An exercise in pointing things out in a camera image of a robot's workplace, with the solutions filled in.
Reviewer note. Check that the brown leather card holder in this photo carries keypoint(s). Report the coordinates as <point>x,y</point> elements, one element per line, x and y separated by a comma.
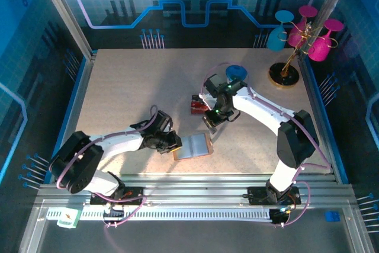
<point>192,146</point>

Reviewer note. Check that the clear plastic card stand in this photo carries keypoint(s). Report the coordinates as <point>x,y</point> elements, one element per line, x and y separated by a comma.
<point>194,113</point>

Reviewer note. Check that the red credit card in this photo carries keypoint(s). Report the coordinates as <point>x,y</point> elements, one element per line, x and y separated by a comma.
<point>195,110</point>

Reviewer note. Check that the black credit card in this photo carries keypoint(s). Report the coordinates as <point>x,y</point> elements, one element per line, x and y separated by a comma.
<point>196,98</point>

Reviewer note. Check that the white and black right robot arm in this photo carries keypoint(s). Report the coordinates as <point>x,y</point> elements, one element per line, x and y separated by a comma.
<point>260,108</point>

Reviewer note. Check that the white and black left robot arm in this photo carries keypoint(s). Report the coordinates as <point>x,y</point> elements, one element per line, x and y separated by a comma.
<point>121,143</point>

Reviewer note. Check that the white cup with blue lid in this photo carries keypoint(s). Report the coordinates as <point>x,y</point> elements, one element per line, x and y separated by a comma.
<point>237,70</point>

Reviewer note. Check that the aluminium front beam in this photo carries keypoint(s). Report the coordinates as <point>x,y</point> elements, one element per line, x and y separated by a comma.
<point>192,193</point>

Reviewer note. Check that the black connector board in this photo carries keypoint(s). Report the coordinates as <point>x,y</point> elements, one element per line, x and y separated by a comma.
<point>276,216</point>
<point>117,214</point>

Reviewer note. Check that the blue wine glass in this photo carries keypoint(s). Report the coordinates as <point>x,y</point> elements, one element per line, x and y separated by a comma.
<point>275,41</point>

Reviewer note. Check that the magenta wine glass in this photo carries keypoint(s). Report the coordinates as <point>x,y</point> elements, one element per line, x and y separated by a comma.
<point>296,36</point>
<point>319,50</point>

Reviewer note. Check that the green and white small box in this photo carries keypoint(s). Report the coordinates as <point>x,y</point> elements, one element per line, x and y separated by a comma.
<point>68,217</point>

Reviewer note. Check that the small blue block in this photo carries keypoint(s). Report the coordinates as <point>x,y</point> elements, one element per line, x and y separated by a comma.
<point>332,217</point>

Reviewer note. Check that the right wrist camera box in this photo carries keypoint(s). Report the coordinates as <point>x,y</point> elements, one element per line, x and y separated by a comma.
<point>207,100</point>

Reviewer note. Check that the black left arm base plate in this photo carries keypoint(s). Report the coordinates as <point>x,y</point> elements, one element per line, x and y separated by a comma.
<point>136,195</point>

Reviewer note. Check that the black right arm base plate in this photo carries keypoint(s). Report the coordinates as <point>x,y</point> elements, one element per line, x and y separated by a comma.
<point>257,196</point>

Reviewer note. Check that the blue-edged aluminium side rail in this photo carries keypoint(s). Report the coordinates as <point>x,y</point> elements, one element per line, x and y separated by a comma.
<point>312,87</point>
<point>81,87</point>

